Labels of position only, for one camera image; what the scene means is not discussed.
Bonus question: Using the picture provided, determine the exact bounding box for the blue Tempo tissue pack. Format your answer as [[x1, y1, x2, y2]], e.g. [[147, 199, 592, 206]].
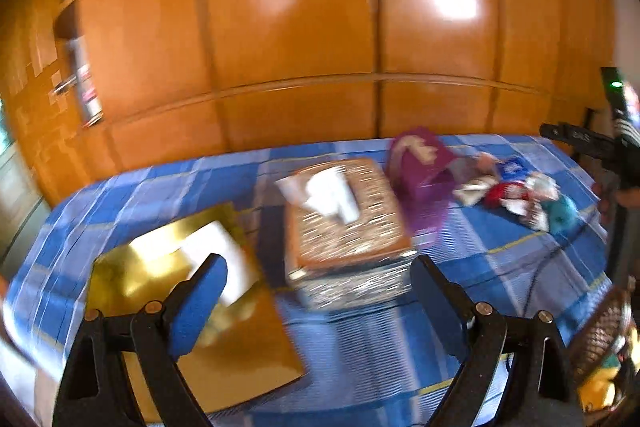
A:
[[497, 156, 532, 182]]

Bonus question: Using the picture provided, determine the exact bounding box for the black cable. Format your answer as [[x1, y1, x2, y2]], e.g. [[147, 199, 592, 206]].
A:
[[522, 206, 601, 323]]

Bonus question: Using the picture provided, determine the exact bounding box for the teal and pink plush toy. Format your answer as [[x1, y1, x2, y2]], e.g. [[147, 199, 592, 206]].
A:
[[541, 194, 579, 235]]

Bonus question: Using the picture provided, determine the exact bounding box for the blue plaid bed sheet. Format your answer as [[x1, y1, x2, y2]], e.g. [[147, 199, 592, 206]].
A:
[[3, 139, 610, 426]]

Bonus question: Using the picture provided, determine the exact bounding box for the wooden wardrobe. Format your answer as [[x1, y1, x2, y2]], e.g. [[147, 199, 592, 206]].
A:
[[1, 0, 615, 204]]

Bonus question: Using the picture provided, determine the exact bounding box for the ornate silver tissue box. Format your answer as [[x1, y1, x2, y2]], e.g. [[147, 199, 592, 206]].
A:
[[276, 157, 416, 312]]

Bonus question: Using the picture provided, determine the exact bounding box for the gold tray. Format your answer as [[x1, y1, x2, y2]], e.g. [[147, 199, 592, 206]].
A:
[[86, 202, 305, 421]]

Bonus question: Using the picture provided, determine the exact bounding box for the wicker basket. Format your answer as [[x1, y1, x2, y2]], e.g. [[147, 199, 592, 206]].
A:
[[567, 287, 632, 387]]

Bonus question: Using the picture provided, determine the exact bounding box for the red fabric item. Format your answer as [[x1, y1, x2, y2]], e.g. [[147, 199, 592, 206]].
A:
[[483, 181, 530, 208]]

